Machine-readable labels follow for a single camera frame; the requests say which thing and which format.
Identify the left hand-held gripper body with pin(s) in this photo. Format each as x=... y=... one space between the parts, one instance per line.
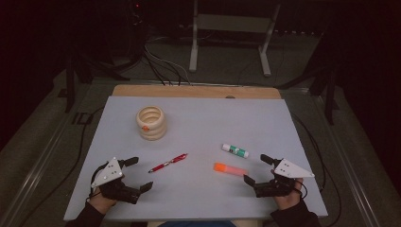
x=110 y=171

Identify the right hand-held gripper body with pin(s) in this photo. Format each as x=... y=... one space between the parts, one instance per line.
x=288 y=170

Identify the orange highlighter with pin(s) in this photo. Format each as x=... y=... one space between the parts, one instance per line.
x=228 y=169

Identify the red pen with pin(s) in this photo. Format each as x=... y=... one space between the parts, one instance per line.
x=167 y=163

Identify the white and green glue stick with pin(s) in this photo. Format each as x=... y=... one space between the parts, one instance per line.
x=236 y=151

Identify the cream ringed duck pen holder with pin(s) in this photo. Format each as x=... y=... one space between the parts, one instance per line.
x=153 y=130

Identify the person's right hand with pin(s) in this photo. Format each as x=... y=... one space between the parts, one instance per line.
x=288 y=200

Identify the person's left hand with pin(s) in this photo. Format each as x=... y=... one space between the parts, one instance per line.
x=101 y=203

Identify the black stand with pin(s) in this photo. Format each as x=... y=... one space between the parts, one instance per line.
x=70 y=85
x=329 y=94

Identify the wooden table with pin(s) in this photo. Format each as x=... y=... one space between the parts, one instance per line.
x=189 y=91

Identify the grey metal stand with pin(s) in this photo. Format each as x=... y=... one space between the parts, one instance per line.
x=233 y=22

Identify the dark equipment with red light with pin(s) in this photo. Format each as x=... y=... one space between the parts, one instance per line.
x=136 y=19

